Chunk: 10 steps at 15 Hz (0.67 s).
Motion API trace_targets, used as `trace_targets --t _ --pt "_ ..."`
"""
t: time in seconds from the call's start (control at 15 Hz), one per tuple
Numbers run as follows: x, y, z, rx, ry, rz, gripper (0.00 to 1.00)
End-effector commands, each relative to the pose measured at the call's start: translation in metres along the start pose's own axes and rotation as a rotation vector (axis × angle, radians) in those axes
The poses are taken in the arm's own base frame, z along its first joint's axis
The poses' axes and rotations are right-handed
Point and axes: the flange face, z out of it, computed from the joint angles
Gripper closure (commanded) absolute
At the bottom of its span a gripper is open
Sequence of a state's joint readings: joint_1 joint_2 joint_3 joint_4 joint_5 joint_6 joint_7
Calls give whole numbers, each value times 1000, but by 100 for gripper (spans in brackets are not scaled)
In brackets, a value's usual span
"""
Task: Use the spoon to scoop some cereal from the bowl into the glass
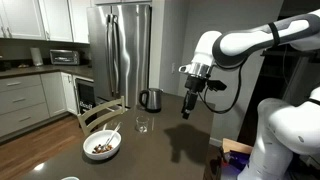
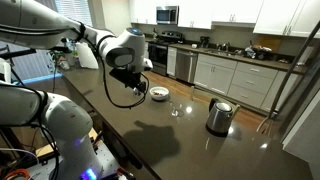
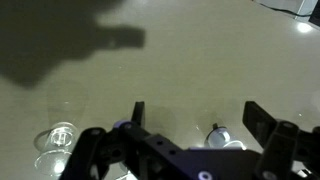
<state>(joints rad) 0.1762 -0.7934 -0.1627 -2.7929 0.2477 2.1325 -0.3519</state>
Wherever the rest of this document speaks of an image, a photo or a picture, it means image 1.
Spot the white paper towel roll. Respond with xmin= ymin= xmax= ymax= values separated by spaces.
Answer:
xmin=30 ymin=48 xmax=43 ymax=66

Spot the clear drinking glass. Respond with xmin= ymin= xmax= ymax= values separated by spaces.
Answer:
xmin=136 ymin=116 xmax=149 ymax=133

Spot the white ceramic mug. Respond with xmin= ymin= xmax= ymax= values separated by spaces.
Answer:
xmin=61 ymin=176 xmax=79 ymax=180

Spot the white ceramic bowl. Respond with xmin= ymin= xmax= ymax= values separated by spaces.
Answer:
xmin=83 ymin=130 xmax=122 ymax=160

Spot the stainless steel electric kettle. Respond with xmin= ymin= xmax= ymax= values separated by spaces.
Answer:
xmin=139 ymin=88 xmax=162 ymax=113

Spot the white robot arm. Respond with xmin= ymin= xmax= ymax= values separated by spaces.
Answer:
xmin=179 ymin=9 xmax=320 ymax=180

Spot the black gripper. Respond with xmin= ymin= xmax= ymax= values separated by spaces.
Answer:
xmin=181 ymin=75 xmax=206 ymax=119

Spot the stainless steel refrigerator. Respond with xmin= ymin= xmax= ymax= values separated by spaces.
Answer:
xmin=87 ymin=4 xmax=151 ymax=107

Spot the cream wooden chair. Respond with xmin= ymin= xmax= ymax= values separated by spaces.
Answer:
xmin=77 ymin=96 xmax=126 ymax=136

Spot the silver metal spoon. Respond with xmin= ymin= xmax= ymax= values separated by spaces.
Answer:
xmin=102 ymin=122 xmax=122 ymax=150

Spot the silver toaster oven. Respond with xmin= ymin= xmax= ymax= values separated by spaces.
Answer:
xmin=50 ymin=49 xmax=80 ymax=65

